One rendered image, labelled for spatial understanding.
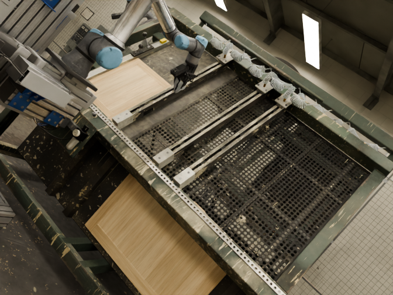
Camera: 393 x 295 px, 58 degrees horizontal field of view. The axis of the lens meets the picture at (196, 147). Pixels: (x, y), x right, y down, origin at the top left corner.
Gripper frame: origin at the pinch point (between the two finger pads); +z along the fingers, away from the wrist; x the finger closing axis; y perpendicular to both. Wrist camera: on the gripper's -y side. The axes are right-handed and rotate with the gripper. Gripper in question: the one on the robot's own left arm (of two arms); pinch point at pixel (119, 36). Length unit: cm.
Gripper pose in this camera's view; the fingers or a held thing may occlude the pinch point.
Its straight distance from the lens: 267.3
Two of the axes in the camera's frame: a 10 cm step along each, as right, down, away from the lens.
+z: -3.9, 7.9, 4.8
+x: -2.9, -6.0, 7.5
